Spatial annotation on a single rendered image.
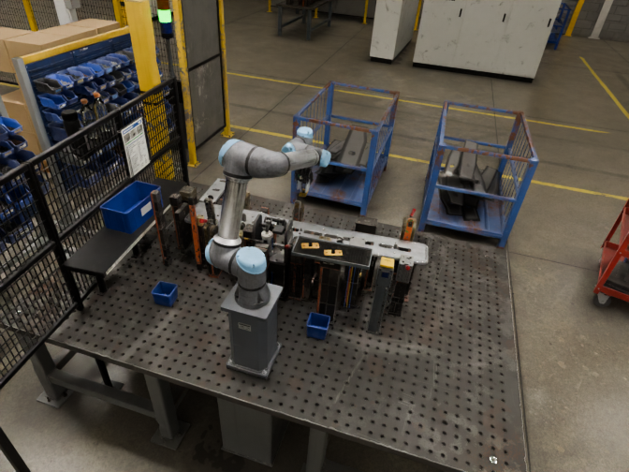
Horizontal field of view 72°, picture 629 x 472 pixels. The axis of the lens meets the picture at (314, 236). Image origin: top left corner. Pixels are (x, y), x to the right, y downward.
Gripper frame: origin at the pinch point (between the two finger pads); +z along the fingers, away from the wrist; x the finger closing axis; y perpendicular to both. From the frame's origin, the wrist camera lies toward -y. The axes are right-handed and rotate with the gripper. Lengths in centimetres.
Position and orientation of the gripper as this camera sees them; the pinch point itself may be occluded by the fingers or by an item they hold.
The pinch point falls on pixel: (303, 189)
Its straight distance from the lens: 229.3
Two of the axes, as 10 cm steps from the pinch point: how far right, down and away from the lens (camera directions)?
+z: -0.4, 7.6, 6.5
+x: 9.8, 1.7, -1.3
